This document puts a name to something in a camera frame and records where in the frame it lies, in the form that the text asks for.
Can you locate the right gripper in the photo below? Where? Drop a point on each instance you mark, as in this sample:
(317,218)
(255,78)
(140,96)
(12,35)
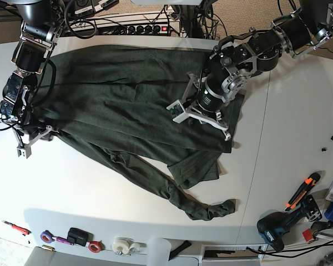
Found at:
(27,138)

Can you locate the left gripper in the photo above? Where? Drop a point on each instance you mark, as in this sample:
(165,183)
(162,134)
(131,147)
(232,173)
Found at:
(187,107)

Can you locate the dark green t-shirt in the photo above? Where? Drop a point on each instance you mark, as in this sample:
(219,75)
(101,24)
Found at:
(110,103)

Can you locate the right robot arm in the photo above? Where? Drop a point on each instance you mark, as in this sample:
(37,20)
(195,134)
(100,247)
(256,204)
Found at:
(42,25)

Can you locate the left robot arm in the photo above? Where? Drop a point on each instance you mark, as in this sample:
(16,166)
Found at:
(237,58)

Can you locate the red black screwdriver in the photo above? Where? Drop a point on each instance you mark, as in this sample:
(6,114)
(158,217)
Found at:
(23,231)

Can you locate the black power strip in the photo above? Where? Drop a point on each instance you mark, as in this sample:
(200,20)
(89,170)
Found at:
(157,29)

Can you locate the purple tape roll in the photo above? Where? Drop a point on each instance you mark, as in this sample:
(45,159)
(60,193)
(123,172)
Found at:
(47,237)

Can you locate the red tape roll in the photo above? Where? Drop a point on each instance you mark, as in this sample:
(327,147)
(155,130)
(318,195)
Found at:
(95,246)

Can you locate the clear tape dispenser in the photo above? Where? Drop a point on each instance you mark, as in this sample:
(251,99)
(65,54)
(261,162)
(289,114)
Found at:
(126,246)

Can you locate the white paper roll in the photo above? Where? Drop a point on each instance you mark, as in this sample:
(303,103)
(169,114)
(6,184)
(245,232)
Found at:
(158,252)

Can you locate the orange black utility knife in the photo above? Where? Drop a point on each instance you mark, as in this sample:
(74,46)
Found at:
(302,191)

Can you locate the red square tag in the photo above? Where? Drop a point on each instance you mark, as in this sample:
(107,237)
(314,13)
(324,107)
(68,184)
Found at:
(308,235)

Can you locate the black action camera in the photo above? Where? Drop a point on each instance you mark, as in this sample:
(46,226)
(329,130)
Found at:
(77,236)

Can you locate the teal black cordless drill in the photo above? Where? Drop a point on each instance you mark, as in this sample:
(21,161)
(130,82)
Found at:
(274,226)

